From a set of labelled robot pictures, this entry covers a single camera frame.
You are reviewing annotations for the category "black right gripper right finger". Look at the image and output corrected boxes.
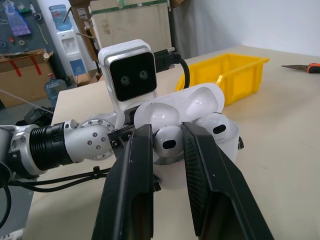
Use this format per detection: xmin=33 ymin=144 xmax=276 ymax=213
xmin=181 ymin=121 xmax=275 ymax=240

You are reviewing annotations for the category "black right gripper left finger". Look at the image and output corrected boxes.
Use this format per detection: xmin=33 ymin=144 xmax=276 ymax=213
xmin=91 ymin=124 xmax=155 ymax=240

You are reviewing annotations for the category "white wireless earbud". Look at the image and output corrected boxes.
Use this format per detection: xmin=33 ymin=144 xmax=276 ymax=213
xmin=194 ymin=112 xmax=231 ymax=144
xmin=152 ymin=124 xmax=185 ymax=159

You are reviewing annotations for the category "white charging case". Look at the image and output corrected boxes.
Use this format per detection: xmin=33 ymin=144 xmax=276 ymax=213
xmin=133 ymin=82 xmax=240 ymax=167

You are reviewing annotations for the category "small open cardboard box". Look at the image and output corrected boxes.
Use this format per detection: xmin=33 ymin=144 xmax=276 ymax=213
xmin=74 ymin=72 xmax=105 ymax=88

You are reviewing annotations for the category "large taped cardboard box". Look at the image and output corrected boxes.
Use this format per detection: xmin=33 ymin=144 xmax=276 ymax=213
xmin=0 ymin=48 xmax=60 ymax=109

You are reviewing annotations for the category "yellow plastic bin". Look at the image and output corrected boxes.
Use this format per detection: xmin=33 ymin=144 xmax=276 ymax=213
xmin=174 ymin=52 xmax=270 ymax=106

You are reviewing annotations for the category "blue water jug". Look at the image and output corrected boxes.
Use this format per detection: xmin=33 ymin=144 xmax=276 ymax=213
xmin=48 ymin=4 xmax=74 ymax=32
xmin=44 ymin=73 xmax=67 ymax=107

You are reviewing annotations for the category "white water dispenser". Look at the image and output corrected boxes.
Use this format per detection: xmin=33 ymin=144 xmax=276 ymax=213
xmin=56 ymin=29 xmax=88 ymax=76

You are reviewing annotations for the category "pale wooden crate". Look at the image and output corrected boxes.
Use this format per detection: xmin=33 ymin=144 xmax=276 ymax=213
xmin=88 ymin=0 xmax=174 ymax=61

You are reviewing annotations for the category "dark blue pegboard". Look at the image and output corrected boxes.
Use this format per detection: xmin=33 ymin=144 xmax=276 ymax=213
xmin=0 ymin=0 xmax=55 ymax=55

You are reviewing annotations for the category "purple hanging bag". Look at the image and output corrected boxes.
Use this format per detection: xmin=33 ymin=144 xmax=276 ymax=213
xmin=5 ymin=0 xmax=33 ymax=38

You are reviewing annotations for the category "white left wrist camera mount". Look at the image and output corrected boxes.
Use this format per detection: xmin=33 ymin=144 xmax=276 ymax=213
xmin=97 ymin=39 xmax=159 ymax=135

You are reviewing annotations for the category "left robot arm with camera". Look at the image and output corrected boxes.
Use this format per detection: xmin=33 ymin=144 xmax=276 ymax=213
xmin=0 ymin=47 xmax=192 ymax=227

